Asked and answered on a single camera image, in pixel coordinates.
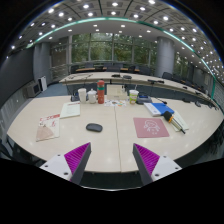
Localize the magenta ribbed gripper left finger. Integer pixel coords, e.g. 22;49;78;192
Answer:
39;142;92;186

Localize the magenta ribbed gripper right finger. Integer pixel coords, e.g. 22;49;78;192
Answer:
132;143;183;186

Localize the pink mouse pad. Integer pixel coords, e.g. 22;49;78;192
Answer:
134;118;169;138

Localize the black computer mouse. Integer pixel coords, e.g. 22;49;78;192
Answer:
86;123;103;132

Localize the red and white booklet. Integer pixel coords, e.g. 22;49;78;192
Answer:
36;114;60;142

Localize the black yellow microphone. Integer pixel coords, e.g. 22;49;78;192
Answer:
163;111;184;133

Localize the white paper document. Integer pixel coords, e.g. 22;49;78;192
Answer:
60;101;80;118

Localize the white notebook under microphone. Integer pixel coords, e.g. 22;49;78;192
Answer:
172;110;189;132

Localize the black desk device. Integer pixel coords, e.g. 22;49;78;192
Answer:
136;96;152;105

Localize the colourful leaflet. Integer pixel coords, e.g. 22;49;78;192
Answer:
104;100;126;107

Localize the green and white cup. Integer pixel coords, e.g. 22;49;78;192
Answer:
129;90;139;104

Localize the white lidded mug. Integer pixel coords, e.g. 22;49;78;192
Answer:
87;89;97;104

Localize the white paper cup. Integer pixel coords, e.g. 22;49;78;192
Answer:
78;88;86;103

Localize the beige table sign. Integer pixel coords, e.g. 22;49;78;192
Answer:
107;84;127;100

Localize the red thermos bottle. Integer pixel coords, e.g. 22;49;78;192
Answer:
97;80;105;104

